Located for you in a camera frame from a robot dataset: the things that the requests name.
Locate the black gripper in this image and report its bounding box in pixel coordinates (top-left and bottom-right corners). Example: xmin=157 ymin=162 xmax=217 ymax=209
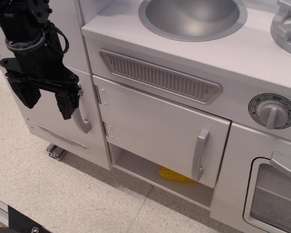
xmin=0 ymin=46 xmax=80 ymax=120

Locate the white cabinet door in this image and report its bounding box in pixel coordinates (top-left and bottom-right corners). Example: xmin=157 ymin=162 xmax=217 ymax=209
xmin=93 ymin=76 xmax=230 ymax=187

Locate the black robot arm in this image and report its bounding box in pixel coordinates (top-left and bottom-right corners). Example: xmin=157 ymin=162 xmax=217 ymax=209
xmin=0 ymin=0 xmax=81 ymax=121

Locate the silver fridge nameplate emblem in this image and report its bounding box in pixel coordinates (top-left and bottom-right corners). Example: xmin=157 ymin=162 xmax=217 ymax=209
xmin=37 ymin=124 xmax=90 ymax=150

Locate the white fridge door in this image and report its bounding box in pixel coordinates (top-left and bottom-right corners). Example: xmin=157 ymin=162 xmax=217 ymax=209
xmin=11 ymin=38 xmax=111 ymax=170

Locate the yellow toy corn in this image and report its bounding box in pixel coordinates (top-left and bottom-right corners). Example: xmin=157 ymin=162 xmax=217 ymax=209
xmin=158 ymin=167 xmax=194 ymax=182

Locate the white toy kitchen body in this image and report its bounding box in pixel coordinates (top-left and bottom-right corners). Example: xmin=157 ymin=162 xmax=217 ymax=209
xmin=0 ymin=0 xmax=291 ymax=233

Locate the silver toy sink bowl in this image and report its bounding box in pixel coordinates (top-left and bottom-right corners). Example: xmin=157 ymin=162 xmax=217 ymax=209
xmin=138 ymin=0 xmax=247 ymax=42

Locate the grey vent grille panel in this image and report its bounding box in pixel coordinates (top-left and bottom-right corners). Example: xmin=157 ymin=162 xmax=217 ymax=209
xmin=99 ymin=49 xmax=223 ymax=104

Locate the grey timer knob dial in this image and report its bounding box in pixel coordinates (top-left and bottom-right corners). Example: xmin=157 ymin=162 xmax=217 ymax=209
xmin=248 ymin=93 xmax=291 ymax=130

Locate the white oven door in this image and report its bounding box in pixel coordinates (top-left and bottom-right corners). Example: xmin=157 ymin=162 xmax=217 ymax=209
xmin=210 ymin=124 xmax=291 ymax=233

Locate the grey fridge door handle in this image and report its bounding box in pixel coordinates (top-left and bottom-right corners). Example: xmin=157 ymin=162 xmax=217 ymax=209
xmin=72 ymin=82 xmax=92 ymax=134

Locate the aluminium extrusion rail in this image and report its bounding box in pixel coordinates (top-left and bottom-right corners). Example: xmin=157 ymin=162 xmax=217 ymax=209
xmin=46 ymin=144 xmax=68 ymax=162

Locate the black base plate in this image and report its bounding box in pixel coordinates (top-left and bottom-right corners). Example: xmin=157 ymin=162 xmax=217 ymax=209
xmin=0 ymin=205 xmax=51 ymax=233

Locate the grey cabinet door handle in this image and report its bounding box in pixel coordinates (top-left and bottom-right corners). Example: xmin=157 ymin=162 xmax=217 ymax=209
xmin=191 ymin=129 xmax=210 ymax=181

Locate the grey oven door handle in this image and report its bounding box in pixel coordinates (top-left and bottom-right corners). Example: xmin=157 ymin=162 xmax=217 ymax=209
xmin=270 ymin=150 xmax=291 ymax=175

